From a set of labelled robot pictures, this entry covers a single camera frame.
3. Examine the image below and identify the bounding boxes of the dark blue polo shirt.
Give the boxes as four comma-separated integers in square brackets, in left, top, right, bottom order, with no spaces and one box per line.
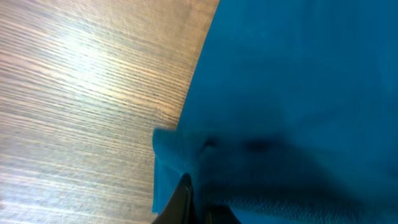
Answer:
[152,0,397,223]

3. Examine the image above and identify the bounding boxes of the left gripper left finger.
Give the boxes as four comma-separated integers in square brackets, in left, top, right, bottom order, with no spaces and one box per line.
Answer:
[152,174,195,224]

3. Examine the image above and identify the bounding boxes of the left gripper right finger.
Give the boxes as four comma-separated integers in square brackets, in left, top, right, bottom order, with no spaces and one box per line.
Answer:
[204,206,241,224]

